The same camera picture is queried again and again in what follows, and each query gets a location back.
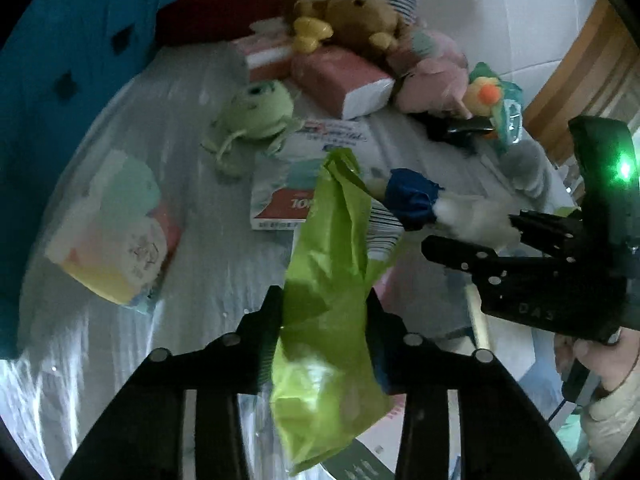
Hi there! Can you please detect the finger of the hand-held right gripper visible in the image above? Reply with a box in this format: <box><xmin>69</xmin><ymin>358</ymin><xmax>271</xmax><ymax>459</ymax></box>
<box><xmin>421</xmin><ymin>234</ymin><xmax>507</xmax><ymax>287</ymax></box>
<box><xmin>507</xmin><ymin>210</ymin><xmax>591</xmax><ymax>257</ymax></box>

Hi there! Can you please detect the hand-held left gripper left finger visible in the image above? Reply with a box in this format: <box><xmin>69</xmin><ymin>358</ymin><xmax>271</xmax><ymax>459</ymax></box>
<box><xmin>60</xmin><ymin>285</ymin><xmax>286</xmax><ymax>480</ymax></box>

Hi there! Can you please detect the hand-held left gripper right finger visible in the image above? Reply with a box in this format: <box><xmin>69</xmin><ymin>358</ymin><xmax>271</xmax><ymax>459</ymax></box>
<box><xmin>365</xmin><ymin>290</ymin><xmax>583</xmax><ymax>480</ymax></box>

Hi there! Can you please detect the green packet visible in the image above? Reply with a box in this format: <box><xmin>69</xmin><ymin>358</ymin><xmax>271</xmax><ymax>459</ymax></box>
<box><xmin>270</xmin><ymin>147</ymin><xmax>401</xmax><ymax>476</ymax></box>

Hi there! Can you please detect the blue and white plush toy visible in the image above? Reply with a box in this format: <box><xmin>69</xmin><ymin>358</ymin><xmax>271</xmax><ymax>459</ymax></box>
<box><xmin>367</xmin><ymin>167</ymin><xmax>523</xmax><ymax>251</ymax></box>

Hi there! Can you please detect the person's right hand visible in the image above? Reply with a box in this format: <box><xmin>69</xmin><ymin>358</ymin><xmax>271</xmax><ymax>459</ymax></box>
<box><xmin>554</xmin><ymin>330</ymin><xmax>640</xmax><ymax>396</ymax></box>

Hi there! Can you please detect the white fluffy plush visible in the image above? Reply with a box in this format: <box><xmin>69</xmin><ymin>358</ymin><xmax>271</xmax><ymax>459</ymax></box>
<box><xmin>500</xmin><ymin>140</ymin><xmax>563</xmax><ymax>201</ymax></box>

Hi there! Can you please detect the black plastic item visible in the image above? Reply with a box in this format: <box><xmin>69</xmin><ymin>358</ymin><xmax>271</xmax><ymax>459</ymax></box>
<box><xmin>425</xmin><ymin>115</ymin><xmax>496</xmax><ymax>143</ymax></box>

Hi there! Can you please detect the teal toy packet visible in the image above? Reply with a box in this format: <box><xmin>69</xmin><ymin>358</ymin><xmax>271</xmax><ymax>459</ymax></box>
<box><xmin>465</xmin><ymin>62</ymin><xmax>526</xmax><ymax>153</ymax></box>

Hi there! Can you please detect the white printed tissue pack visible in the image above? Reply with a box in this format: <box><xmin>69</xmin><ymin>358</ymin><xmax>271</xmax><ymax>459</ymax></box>
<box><xmin>250</xmin><ymin>120</ymin><xmax>401</xmax><ymax>233</ymax></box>

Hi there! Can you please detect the pink plush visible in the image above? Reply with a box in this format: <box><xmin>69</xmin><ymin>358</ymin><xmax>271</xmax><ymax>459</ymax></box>
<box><xmin>387</xmin><ymin>27</ymin><xmax>473</xmax><ymax>121</ymax></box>

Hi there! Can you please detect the pastel tissue pack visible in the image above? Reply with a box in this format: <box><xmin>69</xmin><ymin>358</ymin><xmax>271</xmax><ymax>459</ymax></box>
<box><xmin>45</xmin><ymin>150</ymin><xmax>183</xmax><ymax>316</ymax></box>

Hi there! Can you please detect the pink tissue pack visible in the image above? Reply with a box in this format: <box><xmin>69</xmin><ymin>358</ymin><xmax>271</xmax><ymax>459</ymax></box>
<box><xmin>290</xmin><ymin>45</ymin><xmax>396</xmax><ymax>121</ymax></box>

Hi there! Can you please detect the green one-eyed monster plush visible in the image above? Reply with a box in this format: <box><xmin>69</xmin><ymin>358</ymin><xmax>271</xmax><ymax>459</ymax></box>
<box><xmin>200</xmin><ymin>82</ymin><xmax>303</xmax><ymax>176</ymax></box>

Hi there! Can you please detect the brown bear plush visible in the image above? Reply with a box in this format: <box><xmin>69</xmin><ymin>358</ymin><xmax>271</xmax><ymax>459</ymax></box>
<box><xmin>280</xmin><ymin>0</ymin><xmax>416</xmax><ymax>61</ymax></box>

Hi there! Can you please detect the white and pink tissue box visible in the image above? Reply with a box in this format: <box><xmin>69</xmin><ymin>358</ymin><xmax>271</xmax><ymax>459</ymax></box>
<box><xmin>235</xmin><ymin>30</ymin><xmax>301</xmax><ymax>83</ymax></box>

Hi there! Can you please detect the teal cloth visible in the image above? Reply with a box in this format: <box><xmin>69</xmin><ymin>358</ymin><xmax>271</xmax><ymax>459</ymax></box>
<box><xmin>0</xmin><ymin>0</ymin><xmax>188</xmax><ymax>361</ymax></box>

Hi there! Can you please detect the wooden frame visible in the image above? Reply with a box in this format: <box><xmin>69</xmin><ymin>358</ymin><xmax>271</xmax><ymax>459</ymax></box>
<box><xmin>520</xmin><ymin>0</ymin><xmax>640</xmax><ymax>166</ymax></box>

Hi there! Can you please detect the red bag with handle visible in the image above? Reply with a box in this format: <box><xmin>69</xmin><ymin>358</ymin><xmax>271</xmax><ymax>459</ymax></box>
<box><xmin>155</xmin><ymin>0</ymin><xmax>301</xmax><ymax>46</ymax></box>

